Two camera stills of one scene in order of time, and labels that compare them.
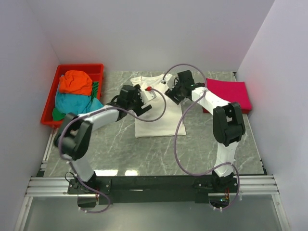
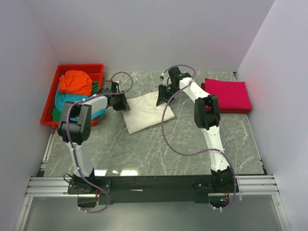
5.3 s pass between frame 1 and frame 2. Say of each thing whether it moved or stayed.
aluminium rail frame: stayed
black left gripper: moved
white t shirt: moved
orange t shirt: stayed
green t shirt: stayed
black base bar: stayed
